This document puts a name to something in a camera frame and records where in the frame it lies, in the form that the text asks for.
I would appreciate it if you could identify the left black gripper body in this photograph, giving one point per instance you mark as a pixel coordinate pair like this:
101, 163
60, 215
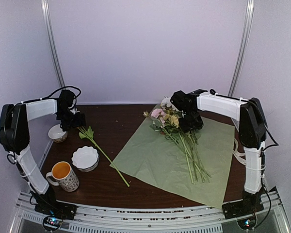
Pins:
69, 120

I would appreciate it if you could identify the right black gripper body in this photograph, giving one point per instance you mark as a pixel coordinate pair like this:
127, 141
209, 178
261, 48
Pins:
191, 122

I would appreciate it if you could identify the yellow flower stem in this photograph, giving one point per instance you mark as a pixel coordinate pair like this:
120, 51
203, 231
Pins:
187, 142

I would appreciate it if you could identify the cream yellow rose spray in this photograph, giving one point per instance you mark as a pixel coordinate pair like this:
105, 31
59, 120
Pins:
173, 120

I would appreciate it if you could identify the peach blossom stem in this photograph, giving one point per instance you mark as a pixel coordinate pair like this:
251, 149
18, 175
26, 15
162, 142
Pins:
89, 134

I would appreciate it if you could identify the pink rose stem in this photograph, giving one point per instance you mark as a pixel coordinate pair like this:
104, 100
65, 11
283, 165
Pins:
165, 121
166, 102

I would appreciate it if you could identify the pink and green wrapping paper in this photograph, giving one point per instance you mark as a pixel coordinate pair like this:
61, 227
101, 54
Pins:
151, 158

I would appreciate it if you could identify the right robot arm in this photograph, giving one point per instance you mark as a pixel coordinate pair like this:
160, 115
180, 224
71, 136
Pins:
253, 129

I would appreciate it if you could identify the small white patterned teacup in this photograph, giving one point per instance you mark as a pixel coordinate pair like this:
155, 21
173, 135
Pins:
57, 134

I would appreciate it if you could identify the white scalloped bowl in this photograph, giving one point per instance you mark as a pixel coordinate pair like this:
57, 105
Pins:
85, 159

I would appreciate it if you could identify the patterned mug with orange inside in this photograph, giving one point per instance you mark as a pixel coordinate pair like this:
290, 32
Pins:
64, 176

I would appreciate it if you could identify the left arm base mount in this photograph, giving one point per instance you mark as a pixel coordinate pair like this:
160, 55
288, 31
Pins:
55, 217

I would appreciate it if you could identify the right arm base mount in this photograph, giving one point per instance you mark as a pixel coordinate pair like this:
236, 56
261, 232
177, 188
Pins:
245, 214

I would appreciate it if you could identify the left aluminium frame post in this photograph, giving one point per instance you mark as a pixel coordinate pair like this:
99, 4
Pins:
51, 40

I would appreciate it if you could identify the aluminium frame post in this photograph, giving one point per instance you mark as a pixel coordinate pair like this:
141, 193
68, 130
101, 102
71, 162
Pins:
248, 19
51, 40

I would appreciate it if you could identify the aluminium front rail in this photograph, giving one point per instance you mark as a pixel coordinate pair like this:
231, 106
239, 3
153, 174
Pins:
197, 219

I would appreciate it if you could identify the right aluminium frame post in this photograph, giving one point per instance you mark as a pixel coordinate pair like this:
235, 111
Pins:
248, 19

